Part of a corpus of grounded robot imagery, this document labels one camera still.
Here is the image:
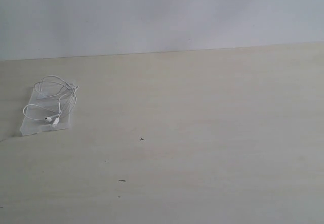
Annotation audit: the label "clear plastic storage box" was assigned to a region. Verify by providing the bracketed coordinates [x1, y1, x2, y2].
[20, 75, 79, 136]

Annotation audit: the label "white wired earphones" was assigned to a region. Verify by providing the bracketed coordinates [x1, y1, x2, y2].
[22, 75, 79, 128]

